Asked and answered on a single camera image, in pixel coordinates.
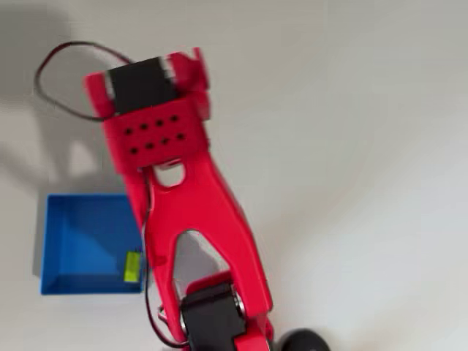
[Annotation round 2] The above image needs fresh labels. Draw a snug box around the small yellow-green block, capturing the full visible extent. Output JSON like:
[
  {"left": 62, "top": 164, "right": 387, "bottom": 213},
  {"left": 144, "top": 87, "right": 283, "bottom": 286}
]
[{"left": 123, "top": 250, "right": 143, "bottom": 284}]

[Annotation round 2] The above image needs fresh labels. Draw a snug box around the blue plastic box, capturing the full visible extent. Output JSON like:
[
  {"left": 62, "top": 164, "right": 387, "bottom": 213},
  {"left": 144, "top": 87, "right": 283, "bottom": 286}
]
[{"left": 39, "top": 193, "right": 146, "bottom": 296}]

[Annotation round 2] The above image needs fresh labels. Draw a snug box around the black round knob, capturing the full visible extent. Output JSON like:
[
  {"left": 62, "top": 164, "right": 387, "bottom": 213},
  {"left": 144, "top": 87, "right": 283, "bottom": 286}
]
[{"left": 279, "top": 328, "right": 331, "bottom": 351}]

